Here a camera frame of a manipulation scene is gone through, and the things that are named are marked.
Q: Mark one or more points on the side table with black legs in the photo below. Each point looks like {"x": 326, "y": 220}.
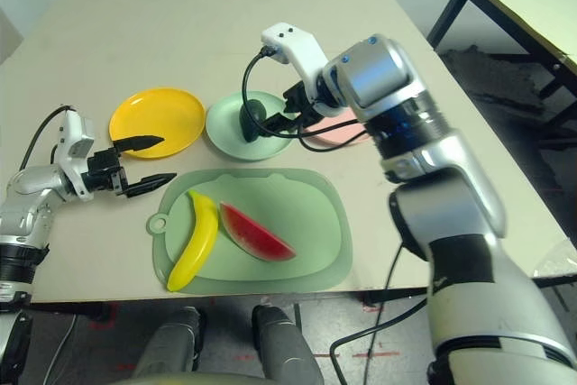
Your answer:
{"x": 518, "y": 2}

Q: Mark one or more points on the grey robot left leg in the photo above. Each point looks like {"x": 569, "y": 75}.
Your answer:
{"x": 171, "y": 340}

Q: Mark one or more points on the pink plastic plate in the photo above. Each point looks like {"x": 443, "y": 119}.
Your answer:
{"x": 333, "y": 130}

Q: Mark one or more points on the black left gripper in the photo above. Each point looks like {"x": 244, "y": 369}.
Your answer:
{"x": 103, "y": 171}

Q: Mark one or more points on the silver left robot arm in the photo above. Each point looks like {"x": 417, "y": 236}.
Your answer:
{"x": 31, "y": 182}

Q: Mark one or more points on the black table base bar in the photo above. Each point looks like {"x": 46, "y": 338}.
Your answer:
{"x": 67, "y": 310}
{"x": 396, "y": 296}

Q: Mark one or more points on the grey robot torso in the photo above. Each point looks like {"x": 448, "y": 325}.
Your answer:
{"x": 189, "y": 379}

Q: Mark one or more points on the green silicone cutting board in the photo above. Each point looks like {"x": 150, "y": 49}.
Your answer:
{"x": 306, "y": 222}

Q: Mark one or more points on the light green plastic plate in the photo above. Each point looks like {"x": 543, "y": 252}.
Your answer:
{"x": 225, "y": 128}

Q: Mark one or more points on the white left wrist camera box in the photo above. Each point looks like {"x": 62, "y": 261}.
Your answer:
{"x": 74, "y": 141}

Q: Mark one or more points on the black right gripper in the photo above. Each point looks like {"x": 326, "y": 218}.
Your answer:
{"x": 299, "y": 101}

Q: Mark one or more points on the yellow toy banana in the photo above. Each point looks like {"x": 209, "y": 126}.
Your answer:
{"x": 200, "y": 231}

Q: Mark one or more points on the dark green toy avocado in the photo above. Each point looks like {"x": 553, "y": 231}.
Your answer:
{"x": 257, "y": 116}

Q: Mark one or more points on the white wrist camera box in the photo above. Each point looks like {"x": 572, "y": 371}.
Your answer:
{"x": 74, "y": 141}
{"x": 293, "y": 42}

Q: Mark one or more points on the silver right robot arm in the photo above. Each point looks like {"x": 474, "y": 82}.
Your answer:
{"x": 451, "y": 168}

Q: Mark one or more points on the yellow plastic plate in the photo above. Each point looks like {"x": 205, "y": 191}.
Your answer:
{"x": 158, "y": 114}

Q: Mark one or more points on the clear plastic bag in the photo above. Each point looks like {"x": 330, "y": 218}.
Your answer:
{"x": 559, "y": 261}

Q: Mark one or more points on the red toy watermelon slice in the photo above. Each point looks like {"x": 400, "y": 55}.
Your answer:
{"x": 257, "y": 234}

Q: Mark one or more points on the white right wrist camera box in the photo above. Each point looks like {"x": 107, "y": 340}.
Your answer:
{"x": 293, "y": 42}

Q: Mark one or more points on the grey robot right leg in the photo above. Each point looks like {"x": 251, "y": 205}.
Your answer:
{"x": 284, "y": 344}

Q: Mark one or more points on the grey robot leg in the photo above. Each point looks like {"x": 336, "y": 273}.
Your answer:
{"x": 171, "y": 340}
{"x": 284, "y": 344}

